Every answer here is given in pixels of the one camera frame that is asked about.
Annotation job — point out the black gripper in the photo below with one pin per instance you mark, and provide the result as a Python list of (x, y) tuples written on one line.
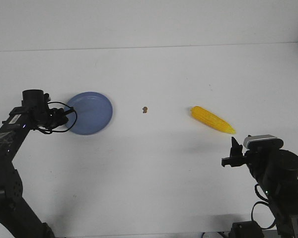
[(56, 117), (236, 157)]

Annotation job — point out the blue round plate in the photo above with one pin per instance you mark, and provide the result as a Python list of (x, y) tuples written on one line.
[(93, 112)]

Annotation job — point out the yellow corn cob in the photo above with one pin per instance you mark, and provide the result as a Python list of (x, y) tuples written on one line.
[(212, 120)]

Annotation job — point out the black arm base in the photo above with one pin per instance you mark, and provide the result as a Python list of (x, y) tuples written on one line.
[(248, 229)]

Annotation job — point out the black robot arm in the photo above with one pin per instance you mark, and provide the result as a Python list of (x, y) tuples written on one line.
[(276, 173), (33, 114)]

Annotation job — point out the small brown scrap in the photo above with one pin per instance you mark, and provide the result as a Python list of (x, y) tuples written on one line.
[(145, 110)]

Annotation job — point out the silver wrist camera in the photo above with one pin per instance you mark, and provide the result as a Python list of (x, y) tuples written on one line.
[(263, 141)]

